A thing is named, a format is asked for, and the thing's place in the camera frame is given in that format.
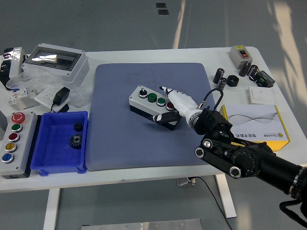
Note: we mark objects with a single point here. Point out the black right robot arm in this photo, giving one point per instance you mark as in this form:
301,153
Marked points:
251,160

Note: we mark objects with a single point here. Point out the yellow and white cardboard box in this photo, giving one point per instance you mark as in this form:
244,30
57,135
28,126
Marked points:
259,117

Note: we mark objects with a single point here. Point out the grey block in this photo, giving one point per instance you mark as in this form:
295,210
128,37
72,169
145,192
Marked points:
2,124

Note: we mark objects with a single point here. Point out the small black gear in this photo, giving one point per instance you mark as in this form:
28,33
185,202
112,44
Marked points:
78,126

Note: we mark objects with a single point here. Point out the white wall switch plate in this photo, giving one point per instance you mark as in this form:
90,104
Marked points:
261,95

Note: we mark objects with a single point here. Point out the dark floor hatch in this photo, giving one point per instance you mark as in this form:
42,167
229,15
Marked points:
161,5
163,12

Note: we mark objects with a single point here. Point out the black module with green terminal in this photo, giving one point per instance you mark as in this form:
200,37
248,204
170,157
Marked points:
265,80

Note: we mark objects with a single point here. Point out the clear plastic bag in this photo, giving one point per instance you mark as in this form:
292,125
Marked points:
40,80

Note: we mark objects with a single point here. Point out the grey bracket under table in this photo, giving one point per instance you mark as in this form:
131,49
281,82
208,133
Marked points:
183,181

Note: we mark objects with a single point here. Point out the grey five-button control box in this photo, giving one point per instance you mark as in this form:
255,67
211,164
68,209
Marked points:
21,153

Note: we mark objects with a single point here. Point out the black power adapter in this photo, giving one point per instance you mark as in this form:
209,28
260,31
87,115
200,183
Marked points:
61,95

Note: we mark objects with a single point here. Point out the silver and black device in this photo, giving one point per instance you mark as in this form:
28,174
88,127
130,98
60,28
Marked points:
14,62

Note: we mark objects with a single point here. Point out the flat metal plate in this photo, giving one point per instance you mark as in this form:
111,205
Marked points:
27,104

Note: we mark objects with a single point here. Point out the grey two-button switch box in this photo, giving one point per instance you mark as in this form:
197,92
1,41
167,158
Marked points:
237,58

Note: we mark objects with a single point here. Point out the black hex nut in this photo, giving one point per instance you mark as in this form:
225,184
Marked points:
232,81

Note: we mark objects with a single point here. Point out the white table leg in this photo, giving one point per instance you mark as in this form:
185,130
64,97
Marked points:
226,196
51,208

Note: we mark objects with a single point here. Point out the white circuit breaker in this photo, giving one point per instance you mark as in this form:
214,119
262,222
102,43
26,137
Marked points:
20,93

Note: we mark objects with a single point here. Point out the blue plastic bin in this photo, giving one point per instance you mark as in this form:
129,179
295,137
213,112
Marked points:
55,153

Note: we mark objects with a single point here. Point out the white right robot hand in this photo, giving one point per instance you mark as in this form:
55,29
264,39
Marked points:
182,104

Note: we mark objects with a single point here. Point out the grey enclosure with clear lid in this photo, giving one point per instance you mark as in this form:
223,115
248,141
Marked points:
76,69

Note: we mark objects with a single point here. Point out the grey four-button control box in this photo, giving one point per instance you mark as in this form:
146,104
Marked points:
144,103

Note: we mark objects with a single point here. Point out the large black gear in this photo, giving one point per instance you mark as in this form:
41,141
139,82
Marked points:
76,141

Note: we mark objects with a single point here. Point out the grey-blue table mat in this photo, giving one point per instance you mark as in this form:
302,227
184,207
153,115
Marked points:
120,143

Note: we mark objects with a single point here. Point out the white wall socket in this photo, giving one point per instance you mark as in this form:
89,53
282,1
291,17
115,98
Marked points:
44,97

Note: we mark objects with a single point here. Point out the grey metal base plate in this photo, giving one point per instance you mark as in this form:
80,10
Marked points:
141,225

